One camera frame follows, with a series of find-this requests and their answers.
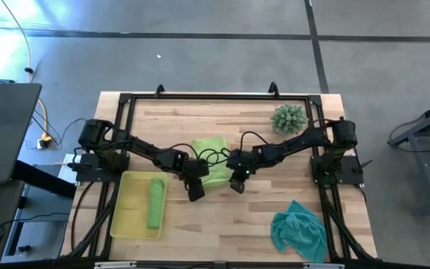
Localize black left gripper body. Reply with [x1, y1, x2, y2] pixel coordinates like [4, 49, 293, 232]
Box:
[179, 158, 211, 182]

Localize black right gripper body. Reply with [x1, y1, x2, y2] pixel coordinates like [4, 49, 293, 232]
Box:
[225, 149, 259, 179]

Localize lime green microfiber towel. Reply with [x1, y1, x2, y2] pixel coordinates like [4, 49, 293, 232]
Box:
[146, 178, 166, 230]
[191, 136, 234, 189]

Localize yellow plastic basket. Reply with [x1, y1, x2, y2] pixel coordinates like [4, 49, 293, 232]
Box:
[109, 170, 169, 241]

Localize teal microfiber towel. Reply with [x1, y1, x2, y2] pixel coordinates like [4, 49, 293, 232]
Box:
[269, 200, 328, 264]

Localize green artificial plant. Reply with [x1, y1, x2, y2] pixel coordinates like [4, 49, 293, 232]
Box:
[269, 103, 309, 136]

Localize white paper sheet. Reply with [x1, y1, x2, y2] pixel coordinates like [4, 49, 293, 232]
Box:
[57, 152, 82, 185]

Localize grey low cart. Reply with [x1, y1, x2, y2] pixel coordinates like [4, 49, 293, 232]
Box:
[0, 182, 75, 262]

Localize black desk support beam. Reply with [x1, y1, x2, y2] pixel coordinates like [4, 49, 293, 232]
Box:
[11, 159, 78, 199]

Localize grey metal side table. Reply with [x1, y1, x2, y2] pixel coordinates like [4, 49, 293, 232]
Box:
[387, 95, 430, 217]

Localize dark grey desk top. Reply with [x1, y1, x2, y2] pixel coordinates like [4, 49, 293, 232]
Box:
[0, 82, 43, 186]

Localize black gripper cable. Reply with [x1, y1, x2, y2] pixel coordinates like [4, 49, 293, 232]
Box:
[204, 130, 275, 167]
[162, 143, 233, 167]

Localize black metal table frame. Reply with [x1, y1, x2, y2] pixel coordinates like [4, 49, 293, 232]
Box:
[64, 92, 378, 262]

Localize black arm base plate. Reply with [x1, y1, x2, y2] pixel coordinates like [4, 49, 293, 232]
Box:
[75, 152, 130, 183]
[310, 155, 365, 186]

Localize silver metal bracket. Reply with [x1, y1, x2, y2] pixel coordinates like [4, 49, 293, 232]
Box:
[94, 261, 137, 269]
[303, 262, 346, 269]

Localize black floor cable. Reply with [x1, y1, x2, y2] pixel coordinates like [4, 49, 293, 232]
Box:
[24, 117, 89, 150]

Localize yellow extension cord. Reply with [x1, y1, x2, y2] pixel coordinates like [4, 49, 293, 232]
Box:
[0, 0, 54, 149]

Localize thin black desk cable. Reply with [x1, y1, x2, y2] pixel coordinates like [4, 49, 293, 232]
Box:
[0, 211, 70, 229]

